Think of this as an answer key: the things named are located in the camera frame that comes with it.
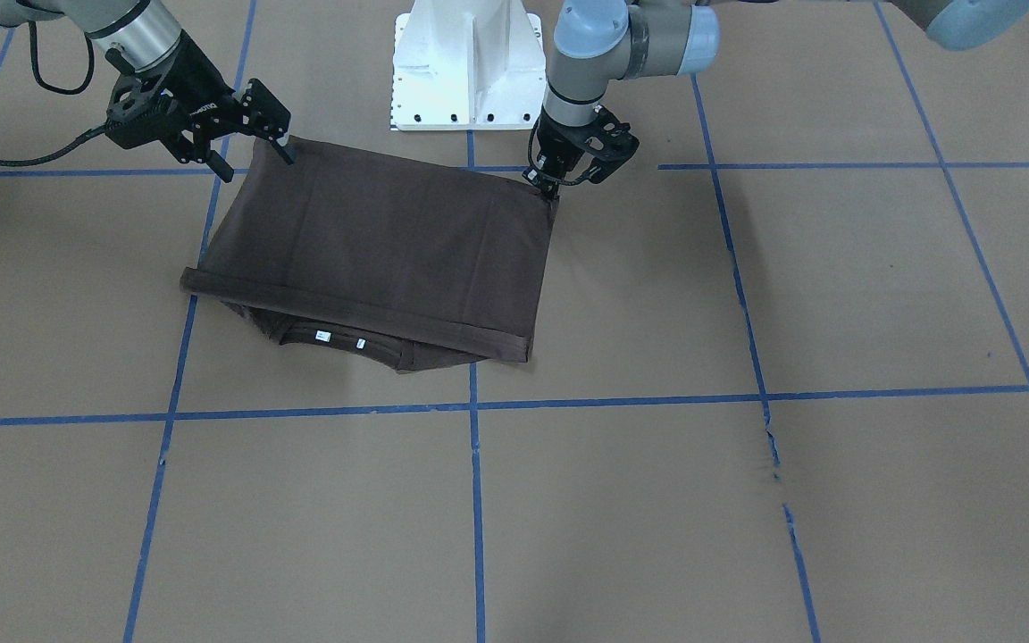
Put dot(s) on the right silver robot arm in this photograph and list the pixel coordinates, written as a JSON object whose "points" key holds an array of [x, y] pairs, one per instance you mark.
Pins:
{"points": [[131, 36]]}

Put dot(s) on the brown t-shirt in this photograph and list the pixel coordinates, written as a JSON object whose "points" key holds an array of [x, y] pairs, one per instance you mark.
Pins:
{"points": [[415, 265]]}

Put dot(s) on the brown paper table cover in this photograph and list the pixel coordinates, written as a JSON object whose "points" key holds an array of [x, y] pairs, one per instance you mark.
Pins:
{"points": [[779, 390]]}

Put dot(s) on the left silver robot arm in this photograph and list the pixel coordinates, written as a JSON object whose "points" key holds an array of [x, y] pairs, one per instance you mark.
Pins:
{"points": [[599, 42]]}

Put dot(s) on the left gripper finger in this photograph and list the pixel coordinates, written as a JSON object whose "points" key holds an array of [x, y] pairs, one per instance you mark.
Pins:
{"points": [[548, 187]]}

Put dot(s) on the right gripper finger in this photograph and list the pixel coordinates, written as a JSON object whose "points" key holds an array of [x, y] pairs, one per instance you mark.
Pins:
{"points": [[215, 161], [264, 117]]}

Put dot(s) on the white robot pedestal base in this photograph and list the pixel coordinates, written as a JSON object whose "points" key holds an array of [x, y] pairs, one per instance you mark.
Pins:
{"points": [[467, 65]]}

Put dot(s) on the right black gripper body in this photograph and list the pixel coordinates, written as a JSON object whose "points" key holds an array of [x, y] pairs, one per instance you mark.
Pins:
{"points": [[196, 85]]}

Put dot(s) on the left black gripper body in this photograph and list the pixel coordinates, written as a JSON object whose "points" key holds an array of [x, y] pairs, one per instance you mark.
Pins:
{"points": [[558, 147]]}

